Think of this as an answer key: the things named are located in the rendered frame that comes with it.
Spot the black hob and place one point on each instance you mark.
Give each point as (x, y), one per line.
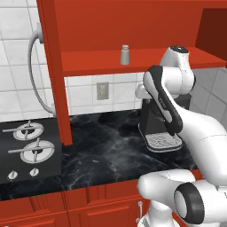
(29, 150)

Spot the red wall cabinet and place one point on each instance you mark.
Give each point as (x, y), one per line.
(118, 26)

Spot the silver hob knob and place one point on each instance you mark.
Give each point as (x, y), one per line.
(12, 175)
(34, 172)

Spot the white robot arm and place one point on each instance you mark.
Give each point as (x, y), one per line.
(207, 139)

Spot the grey shaker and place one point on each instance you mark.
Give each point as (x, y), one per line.
(125, 56)

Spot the red base cupboard door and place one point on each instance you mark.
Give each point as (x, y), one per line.
(32, 212)
(103, 209)

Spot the red cabinet door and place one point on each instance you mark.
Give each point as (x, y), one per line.
(56, 74)
(211, 32)

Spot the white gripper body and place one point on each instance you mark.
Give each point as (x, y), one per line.
(140, 92)

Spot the black coffee machine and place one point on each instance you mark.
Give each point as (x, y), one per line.
(153, 124)

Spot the grey wall outlet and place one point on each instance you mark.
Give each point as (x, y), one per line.
(102, 91)

